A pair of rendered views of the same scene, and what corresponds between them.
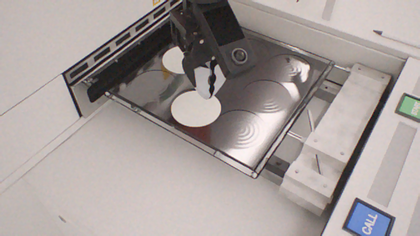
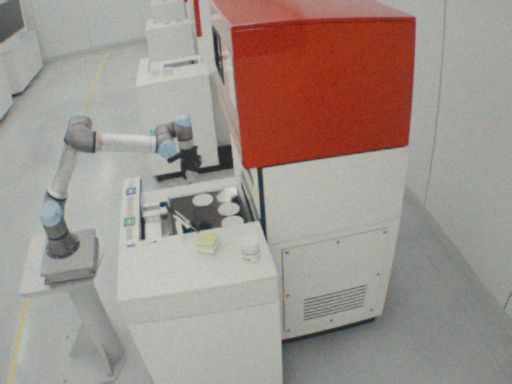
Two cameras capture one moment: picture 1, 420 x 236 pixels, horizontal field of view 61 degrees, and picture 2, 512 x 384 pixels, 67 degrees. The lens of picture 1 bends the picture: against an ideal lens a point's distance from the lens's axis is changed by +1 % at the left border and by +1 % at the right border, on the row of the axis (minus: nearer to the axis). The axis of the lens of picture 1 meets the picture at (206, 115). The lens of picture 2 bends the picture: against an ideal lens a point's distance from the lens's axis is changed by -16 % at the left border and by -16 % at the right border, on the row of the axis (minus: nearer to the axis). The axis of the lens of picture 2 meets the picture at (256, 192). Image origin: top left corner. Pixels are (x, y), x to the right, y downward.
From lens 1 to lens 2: 2.38 m
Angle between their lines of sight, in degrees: 89
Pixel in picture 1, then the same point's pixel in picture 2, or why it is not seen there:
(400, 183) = (126, 202)
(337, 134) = (152, 225)
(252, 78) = (195, 218)
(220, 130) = (187, 200)
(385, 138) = (134, 209)
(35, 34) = not seen: hidden behind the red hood
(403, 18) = (149, 257)
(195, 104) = (204, 200)
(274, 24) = not seen: hidden behind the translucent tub
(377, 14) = (161, 253)
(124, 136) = not seen: hidden behind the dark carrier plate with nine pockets
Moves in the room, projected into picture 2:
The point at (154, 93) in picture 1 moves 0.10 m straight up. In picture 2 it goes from (221, 195) to (219, 177)
